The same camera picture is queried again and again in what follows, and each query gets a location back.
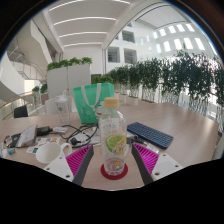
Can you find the flat round red coaster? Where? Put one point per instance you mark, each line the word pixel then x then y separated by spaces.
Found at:
pixel 105 173

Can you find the wooden planter with plants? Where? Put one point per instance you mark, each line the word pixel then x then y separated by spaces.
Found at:
pixel 40 93

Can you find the clear lidded water bottle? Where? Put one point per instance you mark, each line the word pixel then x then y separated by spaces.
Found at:
pixel 62 108

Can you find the row of tall green plants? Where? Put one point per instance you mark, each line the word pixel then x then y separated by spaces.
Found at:
pixel 173 78

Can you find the ceiling light strips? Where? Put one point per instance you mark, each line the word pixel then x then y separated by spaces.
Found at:
pixel 86 23

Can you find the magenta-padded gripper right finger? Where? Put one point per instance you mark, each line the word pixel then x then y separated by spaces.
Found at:
pixel 148 160

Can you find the low green shrub planter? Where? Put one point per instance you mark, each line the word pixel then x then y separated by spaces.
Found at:
pixel 101 79

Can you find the white cabinet topped with plants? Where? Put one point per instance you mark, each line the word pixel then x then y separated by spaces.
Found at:
pixel 68 78

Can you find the clear lime-label drink bottle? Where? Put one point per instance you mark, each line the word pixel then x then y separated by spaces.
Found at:
pixel 114 140

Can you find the green tote bag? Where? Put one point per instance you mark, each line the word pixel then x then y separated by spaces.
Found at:
pixel 91 103

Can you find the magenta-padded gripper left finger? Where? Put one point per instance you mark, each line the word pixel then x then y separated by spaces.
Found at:
pixel 78 161

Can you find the brown clipboard with papers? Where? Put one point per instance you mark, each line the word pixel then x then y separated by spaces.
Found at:
pixel 26 136

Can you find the dark blue keyboard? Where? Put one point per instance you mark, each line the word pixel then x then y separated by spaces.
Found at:
pixel 150 134

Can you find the black office chair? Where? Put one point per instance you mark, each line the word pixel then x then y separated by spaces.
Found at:
pixel 20 111

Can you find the white chair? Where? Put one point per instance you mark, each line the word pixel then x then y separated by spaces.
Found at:
pixel 50 106

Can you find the colourful printed leaflet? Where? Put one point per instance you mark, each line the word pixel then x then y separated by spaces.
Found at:
pixel 41 144

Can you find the white mug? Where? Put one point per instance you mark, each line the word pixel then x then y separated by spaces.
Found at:
pixel 50 152

